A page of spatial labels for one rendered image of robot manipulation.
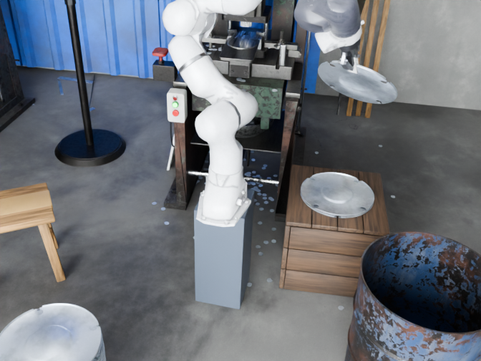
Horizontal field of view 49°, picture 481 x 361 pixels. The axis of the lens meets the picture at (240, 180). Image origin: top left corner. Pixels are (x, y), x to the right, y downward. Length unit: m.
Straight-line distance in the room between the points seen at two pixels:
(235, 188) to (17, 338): 0.80
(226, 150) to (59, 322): 0.72
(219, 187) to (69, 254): 0.88
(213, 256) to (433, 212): 1.27
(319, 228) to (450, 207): 1.04
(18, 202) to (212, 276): 0.79
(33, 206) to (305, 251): 1.04
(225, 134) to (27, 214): 0.86
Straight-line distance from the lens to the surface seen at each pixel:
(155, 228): 2.50
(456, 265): 1.90
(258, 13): 2.34
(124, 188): 2.78
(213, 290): 2.09
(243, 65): 2.32
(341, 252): 2.08
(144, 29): 3.80
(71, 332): 1.66
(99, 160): 2.97
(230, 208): 1.78
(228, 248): 1.93
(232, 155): 1.74
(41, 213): 2.13
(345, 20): 1.50
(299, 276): 2.16
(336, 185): 2.18
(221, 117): 1.64
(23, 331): 1.70
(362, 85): 1.95
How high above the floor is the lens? 1.58
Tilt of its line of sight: 34 degrees down
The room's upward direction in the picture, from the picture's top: 3 degrees clockwise
